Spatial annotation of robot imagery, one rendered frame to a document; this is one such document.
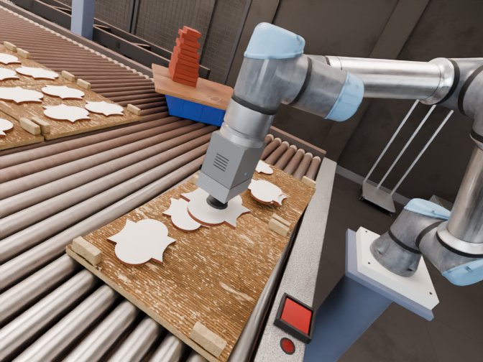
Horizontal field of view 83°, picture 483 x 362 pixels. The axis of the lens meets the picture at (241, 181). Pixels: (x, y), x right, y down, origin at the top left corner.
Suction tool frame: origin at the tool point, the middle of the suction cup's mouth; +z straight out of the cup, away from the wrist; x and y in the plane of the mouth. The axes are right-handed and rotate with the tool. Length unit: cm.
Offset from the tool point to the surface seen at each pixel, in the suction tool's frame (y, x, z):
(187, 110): -67, -61, 11
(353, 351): -104, 72, 108
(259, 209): -30.8, 0.3, 14.1
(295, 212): -41.1, 9.3, 14.2
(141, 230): 3.8, -12.6, 13.3
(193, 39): -78, -77, -18
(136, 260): 10.1, -6.9, 13.2
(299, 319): -4.8, 24.1, 14.8
